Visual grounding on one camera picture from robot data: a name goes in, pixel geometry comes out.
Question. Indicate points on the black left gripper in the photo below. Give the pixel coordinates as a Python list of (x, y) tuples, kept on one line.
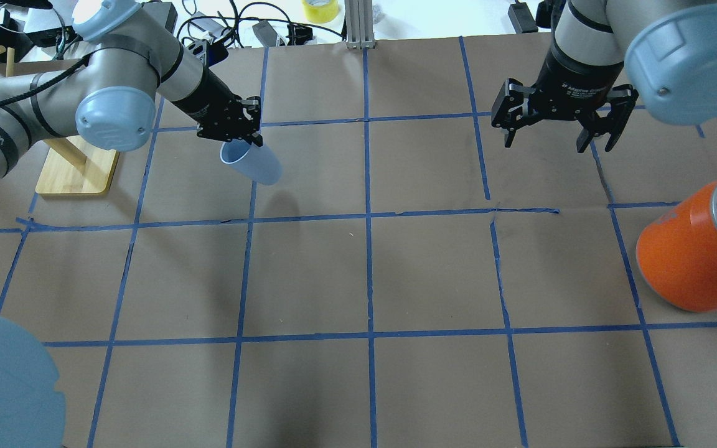
[(213, 98)]

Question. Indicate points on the light blue plastic cup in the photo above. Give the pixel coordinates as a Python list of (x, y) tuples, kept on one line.
[(258, 163)]

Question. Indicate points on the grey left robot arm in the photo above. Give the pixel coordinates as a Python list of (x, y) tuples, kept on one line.
[(108, 97)]

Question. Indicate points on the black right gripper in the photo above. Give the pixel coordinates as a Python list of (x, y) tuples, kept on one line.
[(575, 85)]

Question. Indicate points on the aluminium frame post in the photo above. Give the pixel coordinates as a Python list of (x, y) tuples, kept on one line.
[(358, 19)]

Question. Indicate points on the orange can with grey lid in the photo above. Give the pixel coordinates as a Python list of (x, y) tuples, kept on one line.
[(677, 253)]

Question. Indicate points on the yellow tape roll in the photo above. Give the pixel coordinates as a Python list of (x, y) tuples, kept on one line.
[(320, 11)]

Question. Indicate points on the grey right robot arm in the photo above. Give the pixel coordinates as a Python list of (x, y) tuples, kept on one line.
[(605, 57)]

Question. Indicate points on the black power adapter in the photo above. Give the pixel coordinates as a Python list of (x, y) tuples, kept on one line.
[(521, 18)]

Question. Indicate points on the wooden mug stand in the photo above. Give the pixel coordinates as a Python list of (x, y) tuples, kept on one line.
[(73, 167)]

